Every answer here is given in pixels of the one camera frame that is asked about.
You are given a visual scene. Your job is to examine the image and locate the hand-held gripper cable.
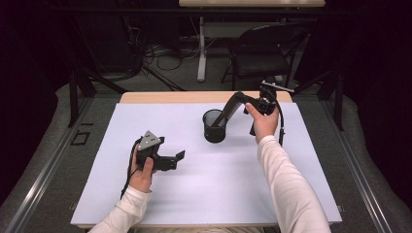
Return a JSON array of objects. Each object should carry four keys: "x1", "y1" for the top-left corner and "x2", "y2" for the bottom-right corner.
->
[
  {"x1": 275, "y1": 100, "x2": 287, "y2": 147},
  {"x1": 120, "y1": 137, "x2": 144, "y2": 200}
]

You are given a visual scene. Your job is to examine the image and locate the right hand-held gripper cable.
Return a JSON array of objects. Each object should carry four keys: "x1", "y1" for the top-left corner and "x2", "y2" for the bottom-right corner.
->
[{"x1": 275, "y1": 100, "x2": 287, "y2": 147}]

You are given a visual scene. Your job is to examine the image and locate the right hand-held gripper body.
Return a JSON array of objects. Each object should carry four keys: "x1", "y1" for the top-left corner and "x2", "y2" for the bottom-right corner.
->
[{"x1": 249, "y1": 81, "x2": 295, "y2": 137}]

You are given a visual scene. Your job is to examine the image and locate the person's right hand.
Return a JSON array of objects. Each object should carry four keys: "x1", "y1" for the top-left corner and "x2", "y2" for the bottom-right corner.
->
[{"x1": 245, "y1": 102, "x2": 280, "y2": 145}]

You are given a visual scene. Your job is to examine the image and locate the bundle of floor cables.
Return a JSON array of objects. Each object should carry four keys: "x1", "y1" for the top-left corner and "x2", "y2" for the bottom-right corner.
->
[{"x1": 124, "y1": 16, "x2": 202, "y2": 73}]

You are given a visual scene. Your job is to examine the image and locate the white table mat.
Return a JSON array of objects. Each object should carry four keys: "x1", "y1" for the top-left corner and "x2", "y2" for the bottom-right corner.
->
[{"x1": 70, "y1": 102, "x2": 343, "y2": 226}]

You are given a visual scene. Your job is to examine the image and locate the black horizontal frame bar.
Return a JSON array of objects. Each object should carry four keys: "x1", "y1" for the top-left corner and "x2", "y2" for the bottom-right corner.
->
[{"x1": 48, "y1": 7, "x2": 341, "y2": 16}]

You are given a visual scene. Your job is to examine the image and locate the grey metal floor rail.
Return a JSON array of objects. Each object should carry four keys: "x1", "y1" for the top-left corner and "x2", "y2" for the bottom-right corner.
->
[
  {"x1": 4, "y1": 96, "x2": 95, "y2": 233},
  {"x1": 320, "y1": 100, "x2": 395, "y2": 233}
]

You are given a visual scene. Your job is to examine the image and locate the left hand-held gripper cable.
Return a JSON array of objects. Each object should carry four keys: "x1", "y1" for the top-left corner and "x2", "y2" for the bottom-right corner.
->
[{"x1": 120, "y1": 137, "x2": 144, "y2": 200}]

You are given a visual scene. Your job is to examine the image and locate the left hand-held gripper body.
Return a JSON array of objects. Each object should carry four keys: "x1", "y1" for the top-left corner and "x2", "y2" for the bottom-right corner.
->
[{"x1": 135, "y1": 130, "x2": 179, "y2": 172}]

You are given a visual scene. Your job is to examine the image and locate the black comb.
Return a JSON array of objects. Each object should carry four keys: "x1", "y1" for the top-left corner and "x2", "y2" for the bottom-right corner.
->
[{"x1": 212, "y1": 91, "x2": 248, "y2": 128}]

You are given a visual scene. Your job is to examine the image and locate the black folding chair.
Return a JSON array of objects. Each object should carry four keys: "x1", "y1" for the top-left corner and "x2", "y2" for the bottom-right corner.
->
[{"x1": 221, "y1": 22, "x2": 309, "y2": 91}]

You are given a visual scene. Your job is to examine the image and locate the black mesh pen cup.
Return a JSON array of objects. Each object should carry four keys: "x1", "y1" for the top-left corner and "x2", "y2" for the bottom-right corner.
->
[{"x1": 202, "y1": 109, "x2": 229, "y2": 144}]

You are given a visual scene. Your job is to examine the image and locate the person's left hand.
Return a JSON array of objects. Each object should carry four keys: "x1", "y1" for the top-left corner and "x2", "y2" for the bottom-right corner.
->
[{"x1": 128, "y1": 144, "x2": 156, "y2": 194}]

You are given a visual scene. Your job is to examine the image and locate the black metal frame stand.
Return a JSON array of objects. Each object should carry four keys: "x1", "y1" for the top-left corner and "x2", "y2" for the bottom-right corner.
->
[
  {"x1": 290, "y1": 69, "x2": 345, "y2": 131},
  {"x1": 66, "y1": 69, "x2": 129, "y2": 128}
]

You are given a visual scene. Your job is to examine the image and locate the desk with white legs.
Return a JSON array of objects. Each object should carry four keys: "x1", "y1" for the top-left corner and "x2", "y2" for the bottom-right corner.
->
[{"x1": 178, "y1": 0, "x2": 326, "y2": 83}]

